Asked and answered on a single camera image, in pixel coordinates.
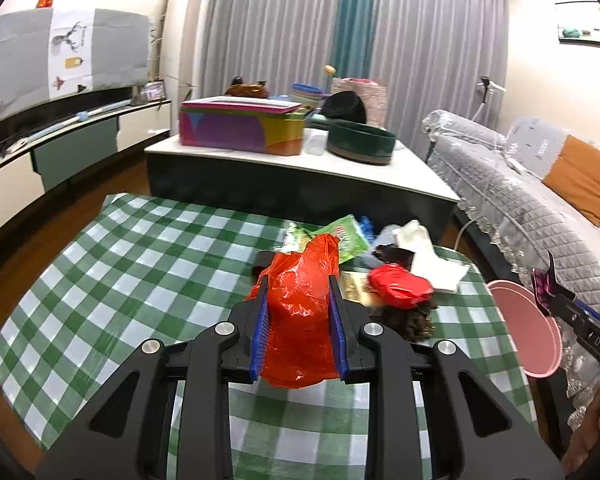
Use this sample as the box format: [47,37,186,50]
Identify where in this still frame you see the brown plush toy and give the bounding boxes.
[225,76,270,99]

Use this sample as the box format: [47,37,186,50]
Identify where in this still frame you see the red wrapper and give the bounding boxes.
[367,263,434,310]

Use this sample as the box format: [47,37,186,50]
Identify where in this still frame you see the dark green round basin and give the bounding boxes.
[326,119,396,166]

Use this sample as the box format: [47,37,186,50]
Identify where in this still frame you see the white standing air conditioner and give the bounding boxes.
[159,0,209,136]

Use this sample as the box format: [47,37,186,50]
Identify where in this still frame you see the teal curtain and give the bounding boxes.
[330,0,376,78]

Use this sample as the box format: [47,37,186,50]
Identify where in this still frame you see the pink plastic bin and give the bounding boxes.
[486,280,562,379]

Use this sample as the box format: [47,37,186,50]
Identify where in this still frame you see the white power cable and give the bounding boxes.
[452,213,484,254]

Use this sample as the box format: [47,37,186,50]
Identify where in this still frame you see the green white checkered tablecloth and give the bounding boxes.
[0,192,539,480]

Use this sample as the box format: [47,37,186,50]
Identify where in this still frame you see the wall picture frame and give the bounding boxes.
[555,0,600,46]

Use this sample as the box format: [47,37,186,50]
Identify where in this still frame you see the colourful storage box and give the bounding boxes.
[178,96,308,156]

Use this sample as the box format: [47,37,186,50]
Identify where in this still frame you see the white tv cabinet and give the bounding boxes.
[0,100,171,229]

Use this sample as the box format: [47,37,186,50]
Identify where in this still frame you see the white top coffee table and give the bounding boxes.
[145,129,460,242]

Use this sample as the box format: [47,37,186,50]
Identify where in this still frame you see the green snack packet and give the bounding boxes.
[280,214,370,263]

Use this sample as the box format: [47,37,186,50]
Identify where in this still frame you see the brown dried trash clump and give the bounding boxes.
[381,301,437,342]

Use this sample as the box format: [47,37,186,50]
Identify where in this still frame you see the orange plastic bag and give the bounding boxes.
[260,233,339,389]

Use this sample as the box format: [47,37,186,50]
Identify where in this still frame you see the white floor lamp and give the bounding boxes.
[471,76,507,122]

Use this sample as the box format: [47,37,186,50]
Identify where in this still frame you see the grey striped curtain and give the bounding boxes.
[199,0,508,155]

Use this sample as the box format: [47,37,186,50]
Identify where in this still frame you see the person's right hand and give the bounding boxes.
[562,386,600,476]

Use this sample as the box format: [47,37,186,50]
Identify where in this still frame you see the gold white tissue pack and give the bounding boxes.
[339,271,384,308]

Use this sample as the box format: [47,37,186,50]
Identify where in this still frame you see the blue plastic shoe cover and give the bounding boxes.
[358,216,376,244]

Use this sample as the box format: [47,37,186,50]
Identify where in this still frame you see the orange cushion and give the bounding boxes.
[543,136,600,228]

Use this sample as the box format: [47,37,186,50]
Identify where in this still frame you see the grey quilted sofa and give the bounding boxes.
[421,108,600,430]

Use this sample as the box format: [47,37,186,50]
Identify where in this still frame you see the pink woven basket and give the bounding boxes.
[332,78,388,128]

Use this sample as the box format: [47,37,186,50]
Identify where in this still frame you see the grey covered television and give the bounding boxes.
[0,6,151,119]

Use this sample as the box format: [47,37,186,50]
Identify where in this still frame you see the stacked coloured bowls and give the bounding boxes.
[289,82,323,110]

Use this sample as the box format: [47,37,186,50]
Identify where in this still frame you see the white paper bag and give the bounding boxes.
[392,220,469,294]

